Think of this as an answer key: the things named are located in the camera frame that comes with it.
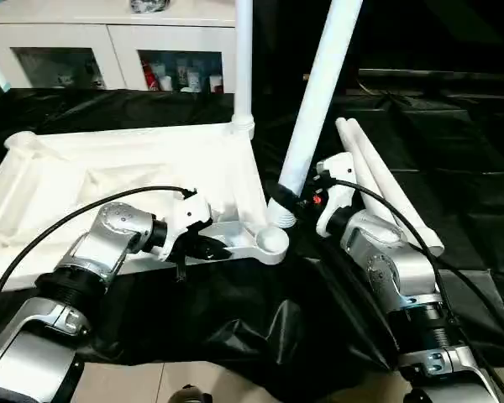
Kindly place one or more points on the white plastic table leg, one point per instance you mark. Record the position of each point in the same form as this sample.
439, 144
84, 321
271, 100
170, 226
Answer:
353, 147
243, 63
386, 180
319, 92

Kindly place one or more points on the white plastic table top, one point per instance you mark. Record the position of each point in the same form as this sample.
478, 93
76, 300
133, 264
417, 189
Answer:
88, 168

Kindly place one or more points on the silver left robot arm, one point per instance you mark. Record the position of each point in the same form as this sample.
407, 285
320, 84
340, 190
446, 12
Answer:
101, 247

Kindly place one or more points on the black work mat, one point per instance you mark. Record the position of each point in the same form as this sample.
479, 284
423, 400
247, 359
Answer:
403, 147

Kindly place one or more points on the white jar behind glass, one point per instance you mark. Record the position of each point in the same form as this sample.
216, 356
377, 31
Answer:
215, 84

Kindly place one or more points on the dark robot foot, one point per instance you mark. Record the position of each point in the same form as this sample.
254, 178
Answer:
189, 394

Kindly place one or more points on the white bottle behind glass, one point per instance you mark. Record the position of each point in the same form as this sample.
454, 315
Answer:
165, 83

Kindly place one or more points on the long black bar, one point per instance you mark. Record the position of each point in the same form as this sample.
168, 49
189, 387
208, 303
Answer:
437, 75

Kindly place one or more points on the red packet behind glass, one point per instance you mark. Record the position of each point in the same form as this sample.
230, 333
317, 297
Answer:
149, 77

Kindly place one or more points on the white glass-door cabinet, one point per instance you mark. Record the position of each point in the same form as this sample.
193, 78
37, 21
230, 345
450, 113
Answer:
109, 38

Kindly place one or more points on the patterned bowl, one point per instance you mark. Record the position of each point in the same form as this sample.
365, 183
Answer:
148, 6

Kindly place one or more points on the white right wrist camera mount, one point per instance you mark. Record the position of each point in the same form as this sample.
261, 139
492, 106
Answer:
340, 184

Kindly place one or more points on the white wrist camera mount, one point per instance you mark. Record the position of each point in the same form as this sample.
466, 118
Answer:
340, 184
189, 214

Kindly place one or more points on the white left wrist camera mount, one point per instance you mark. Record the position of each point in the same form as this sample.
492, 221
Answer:
189, 214

